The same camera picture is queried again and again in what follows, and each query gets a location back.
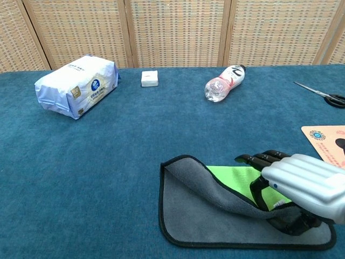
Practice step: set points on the white blue tissue pack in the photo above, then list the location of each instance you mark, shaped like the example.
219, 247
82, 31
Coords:
72, 86

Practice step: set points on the orange card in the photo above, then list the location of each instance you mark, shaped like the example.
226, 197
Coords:
323, 140

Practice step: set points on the blue carpet table cover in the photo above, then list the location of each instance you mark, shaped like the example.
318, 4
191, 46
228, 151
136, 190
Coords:
107, 162

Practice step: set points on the clear pink plastic bottle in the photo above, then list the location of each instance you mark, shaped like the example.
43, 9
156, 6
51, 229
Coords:
223, 83

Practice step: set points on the small white box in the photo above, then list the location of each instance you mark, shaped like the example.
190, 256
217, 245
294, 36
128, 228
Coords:
149, 78

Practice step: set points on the green and grey cloth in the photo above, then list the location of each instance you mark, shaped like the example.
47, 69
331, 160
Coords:
215, 224

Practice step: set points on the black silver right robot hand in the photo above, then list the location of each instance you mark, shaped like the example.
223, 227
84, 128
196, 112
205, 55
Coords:
304, 183

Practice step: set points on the woven bamboo screen panel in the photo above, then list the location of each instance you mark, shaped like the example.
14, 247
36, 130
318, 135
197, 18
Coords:
277, 29
175, 29
78, 29
337, 40
19, 37

